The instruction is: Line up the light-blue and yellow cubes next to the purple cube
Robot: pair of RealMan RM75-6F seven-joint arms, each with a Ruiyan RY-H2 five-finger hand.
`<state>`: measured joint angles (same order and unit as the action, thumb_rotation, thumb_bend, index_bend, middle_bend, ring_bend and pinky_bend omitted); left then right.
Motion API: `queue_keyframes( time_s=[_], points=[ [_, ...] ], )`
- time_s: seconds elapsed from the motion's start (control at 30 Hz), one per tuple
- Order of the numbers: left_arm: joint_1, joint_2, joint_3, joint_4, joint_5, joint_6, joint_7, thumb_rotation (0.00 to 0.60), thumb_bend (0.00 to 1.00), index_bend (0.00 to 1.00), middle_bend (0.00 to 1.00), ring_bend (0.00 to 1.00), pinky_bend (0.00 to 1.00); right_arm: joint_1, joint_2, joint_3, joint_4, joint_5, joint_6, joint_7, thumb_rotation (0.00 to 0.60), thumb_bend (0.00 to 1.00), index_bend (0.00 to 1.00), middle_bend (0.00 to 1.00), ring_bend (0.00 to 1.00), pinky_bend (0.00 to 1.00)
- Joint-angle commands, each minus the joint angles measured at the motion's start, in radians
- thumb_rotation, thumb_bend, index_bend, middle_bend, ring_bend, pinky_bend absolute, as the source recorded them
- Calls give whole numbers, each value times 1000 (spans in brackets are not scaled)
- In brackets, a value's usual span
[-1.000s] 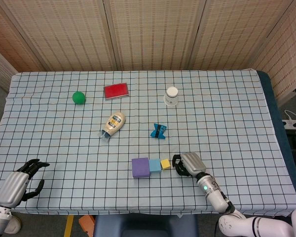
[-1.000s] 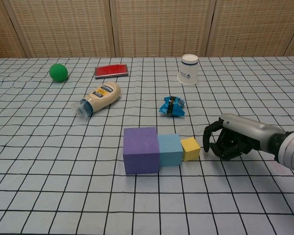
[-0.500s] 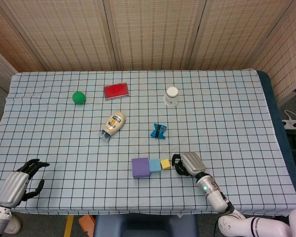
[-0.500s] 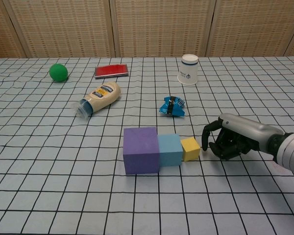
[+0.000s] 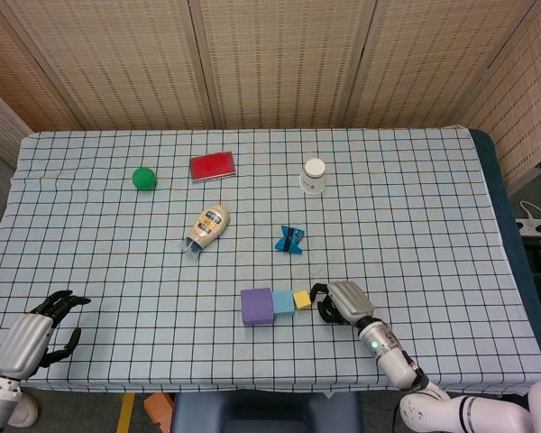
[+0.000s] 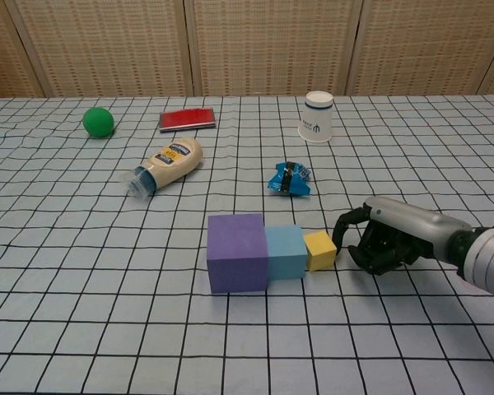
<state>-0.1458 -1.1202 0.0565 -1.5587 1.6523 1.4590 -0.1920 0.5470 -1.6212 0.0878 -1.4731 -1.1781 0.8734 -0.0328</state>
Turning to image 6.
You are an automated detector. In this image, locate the upturned white paper cup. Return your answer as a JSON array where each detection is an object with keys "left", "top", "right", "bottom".
[{"left": 297, "top": 91, "right": 334, "bottom": 143}]

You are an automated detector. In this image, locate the green ball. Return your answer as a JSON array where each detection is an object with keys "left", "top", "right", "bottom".
[{"left": 82, "top": 107, "right": 115, "bottom": 139}]

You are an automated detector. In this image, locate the woven bamboo folding screen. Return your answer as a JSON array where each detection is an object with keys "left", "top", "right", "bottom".
[{"left": 0, "top": 0, "right": 494, "bottom": 99}]

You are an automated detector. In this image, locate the small yellow foam cube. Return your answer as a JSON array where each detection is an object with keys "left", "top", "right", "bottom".
[{"left": 303, "top": 230, "right": 338, "bottom": 272}]

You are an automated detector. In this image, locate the large purple foam cube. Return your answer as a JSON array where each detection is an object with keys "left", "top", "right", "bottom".
[{"left": 207, "top": 213, "right": 269, "bottom": 295}]

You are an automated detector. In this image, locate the light blue checkered tablecloth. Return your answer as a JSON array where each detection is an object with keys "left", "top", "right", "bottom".
[{"left": 0, "top": 95, "right": 494, "bottom": 395}]

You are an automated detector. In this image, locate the mayonnaise squeeze bottle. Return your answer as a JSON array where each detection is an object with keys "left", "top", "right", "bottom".
[{"left": 125, "top": 137, "right": 204, "bottom": 202}]

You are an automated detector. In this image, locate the flat red tin box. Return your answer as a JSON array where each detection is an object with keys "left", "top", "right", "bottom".
[{"left": 158, "top": 106, "right": 217, "bottom": 134}]

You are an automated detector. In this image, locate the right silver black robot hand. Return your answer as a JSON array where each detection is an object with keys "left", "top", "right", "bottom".
[{"left": 331, "top": 196, "right": 474, "bottom": 276}]

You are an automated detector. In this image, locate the crumpled blue snack wrapper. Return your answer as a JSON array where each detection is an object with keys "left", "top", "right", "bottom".
[{"left": 266, "top": 160, "right": 313, "bottom": 198}]

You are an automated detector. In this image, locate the medium light blue foam cube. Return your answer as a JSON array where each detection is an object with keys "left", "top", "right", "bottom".
[{"left": 264, "top": 225, "right": 309, "bottom": 282}]

